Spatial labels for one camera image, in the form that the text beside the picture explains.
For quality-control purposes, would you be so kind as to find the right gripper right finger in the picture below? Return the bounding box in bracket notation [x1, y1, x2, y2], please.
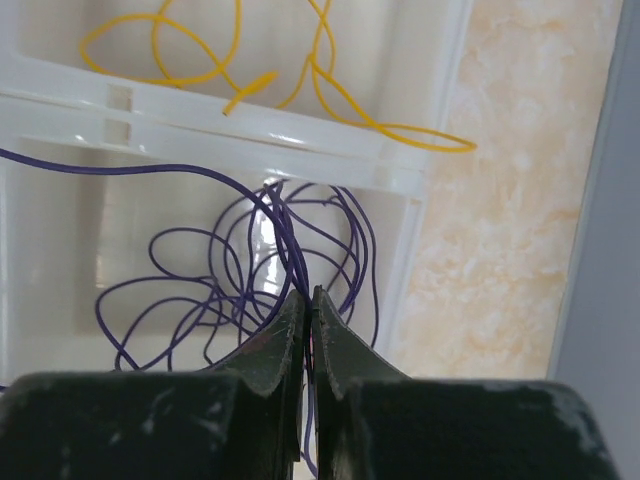
[310, 286, 409, 479]

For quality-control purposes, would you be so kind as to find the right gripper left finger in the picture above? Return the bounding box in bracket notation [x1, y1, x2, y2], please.
[207, 291, 306, 479]

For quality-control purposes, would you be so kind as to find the clear compartment tray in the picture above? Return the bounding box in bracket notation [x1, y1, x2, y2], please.
[1, 1, 472, 385]

